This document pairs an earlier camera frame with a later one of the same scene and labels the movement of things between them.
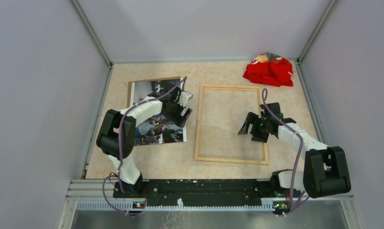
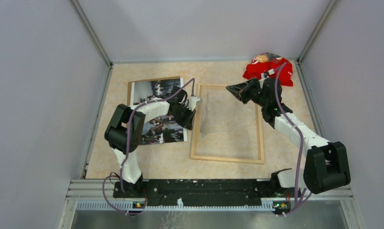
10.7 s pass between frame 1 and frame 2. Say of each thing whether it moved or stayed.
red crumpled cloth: stayed
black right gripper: moved
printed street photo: stayed
